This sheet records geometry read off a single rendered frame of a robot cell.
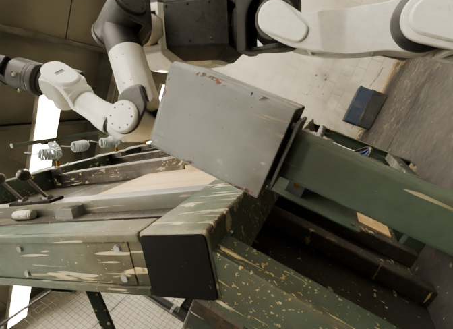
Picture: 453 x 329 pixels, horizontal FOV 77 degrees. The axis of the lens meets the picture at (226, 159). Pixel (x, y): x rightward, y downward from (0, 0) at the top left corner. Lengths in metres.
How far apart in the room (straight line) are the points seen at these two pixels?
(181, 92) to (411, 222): 0.31
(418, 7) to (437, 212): 0.53
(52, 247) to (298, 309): 0.44
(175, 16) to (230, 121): 0.59
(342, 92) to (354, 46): 5.28
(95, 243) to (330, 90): 5.79
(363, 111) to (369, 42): 4.25
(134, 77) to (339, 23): 0.53
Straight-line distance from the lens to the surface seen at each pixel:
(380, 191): 0.38
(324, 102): 6.10
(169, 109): 0.38
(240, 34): 0.87
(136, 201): 0.79
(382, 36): 0.84
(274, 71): 6.24
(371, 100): 5.10
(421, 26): 0.81
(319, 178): 0.37
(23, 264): 0.72
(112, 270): 0.54
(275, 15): 0.83
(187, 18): 0.89
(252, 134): 0.34
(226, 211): 0.47
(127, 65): 0.76
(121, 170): 1.38
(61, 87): 0.83
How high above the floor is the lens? 0.73
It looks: 14 degrees up
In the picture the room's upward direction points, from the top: 65 degrees counter-clockwise
